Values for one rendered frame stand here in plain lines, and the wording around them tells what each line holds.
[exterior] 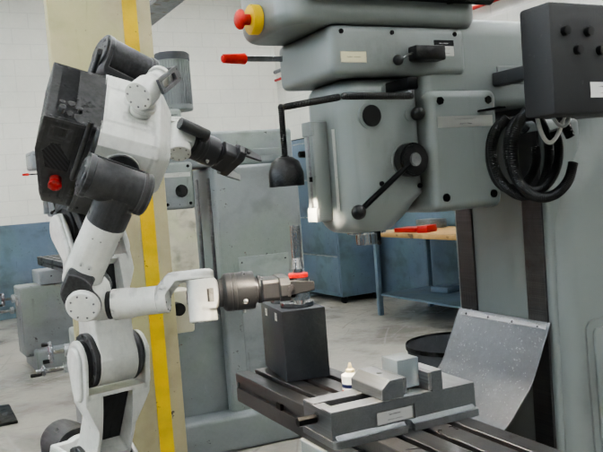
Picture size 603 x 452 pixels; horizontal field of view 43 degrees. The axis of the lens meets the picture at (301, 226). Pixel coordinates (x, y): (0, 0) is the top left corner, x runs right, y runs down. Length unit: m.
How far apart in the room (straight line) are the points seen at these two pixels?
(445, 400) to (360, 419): 0.20
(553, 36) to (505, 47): 0.29
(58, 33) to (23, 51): 7.45
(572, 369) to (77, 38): 2.29
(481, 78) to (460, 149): 0.17
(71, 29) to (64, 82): 1.43
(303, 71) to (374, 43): 0.16
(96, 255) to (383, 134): 0.68
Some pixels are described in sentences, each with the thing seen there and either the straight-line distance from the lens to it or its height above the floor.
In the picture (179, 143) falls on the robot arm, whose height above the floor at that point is 1.56.
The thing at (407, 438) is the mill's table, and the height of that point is 0.91.
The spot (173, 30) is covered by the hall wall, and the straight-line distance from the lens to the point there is 11.25.
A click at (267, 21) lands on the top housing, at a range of 1.57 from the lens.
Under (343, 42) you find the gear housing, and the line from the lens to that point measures 1.55.
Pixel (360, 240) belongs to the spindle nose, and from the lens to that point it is 1.66.
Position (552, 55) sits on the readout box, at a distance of 1.53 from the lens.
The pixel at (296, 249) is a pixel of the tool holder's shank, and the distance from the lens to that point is 1.79.
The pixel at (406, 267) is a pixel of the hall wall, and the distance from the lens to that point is 8.98.
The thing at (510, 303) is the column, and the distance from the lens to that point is 1.90.
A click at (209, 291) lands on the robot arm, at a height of 1.20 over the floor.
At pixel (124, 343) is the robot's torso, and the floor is 1.05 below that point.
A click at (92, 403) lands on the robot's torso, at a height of 0.91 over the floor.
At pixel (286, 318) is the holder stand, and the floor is 1.08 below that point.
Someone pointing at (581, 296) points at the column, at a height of 1.12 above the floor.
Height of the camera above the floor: 1.42
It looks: 3 degrees down
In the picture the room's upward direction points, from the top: 4 degrees counter-clockwise
